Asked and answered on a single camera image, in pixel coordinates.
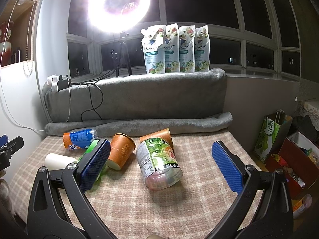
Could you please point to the green paper shopping bag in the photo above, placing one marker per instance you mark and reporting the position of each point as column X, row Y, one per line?
column 274, row 130

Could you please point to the grey covered backrest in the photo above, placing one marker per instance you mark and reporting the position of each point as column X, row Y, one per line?
column 153, row 96

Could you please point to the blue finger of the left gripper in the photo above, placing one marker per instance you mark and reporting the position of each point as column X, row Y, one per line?
column 8, row 148

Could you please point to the refill pouch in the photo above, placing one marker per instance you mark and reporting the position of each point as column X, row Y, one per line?
column 186, row 48
column 202, row 49
column 153, row 48
column 171, row 48

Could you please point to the red cardboard box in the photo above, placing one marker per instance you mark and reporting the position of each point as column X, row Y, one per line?
column 300, row 171

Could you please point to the black tripod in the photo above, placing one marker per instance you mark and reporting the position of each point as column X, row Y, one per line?
column 124, row 60

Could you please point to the white power strip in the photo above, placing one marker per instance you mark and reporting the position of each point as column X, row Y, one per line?
column 58, row 82

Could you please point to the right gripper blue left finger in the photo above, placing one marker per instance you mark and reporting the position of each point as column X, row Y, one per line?
column 47, row 216

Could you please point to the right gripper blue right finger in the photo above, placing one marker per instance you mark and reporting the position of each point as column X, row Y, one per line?
column 262, row 208

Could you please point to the ring light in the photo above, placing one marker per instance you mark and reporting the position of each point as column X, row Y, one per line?
column 113, row 16

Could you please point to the lace covered side table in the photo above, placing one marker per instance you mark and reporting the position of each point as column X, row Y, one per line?
column 309, row 108

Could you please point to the orange paper cup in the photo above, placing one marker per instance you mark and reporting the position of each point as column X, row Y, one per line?
column 163, row 134
column 121, row 148

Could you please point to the white plastic cup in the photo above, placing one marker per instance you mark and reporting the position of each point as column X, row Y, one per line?
column 55, row 161

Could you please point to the wooden shelf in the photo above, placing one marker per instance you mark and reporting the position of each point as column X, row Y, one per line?
column 24, row 15

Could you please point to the orange blue Arctic Ocean cup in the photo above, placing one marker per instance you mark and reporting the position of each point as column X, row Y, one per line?
column 80, row 139

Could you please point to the green bottle cup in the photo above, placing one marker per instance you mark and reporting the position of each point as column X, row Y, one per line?
column 93, row 160

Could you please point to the orange paper cup far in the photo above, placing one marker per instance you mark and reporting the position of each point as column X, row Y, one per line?
column 163, row 134

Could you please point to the red vase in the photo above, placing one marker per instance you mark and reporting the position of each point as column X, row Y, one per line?
column 6, row 46

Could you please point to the grey rolled blanket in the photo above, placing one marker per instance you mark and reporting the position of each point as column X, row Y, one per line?
column 107, row 128

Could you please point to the orange paper cup near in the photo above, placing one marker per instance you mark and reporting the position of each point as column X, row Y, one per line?
column 121, row 148

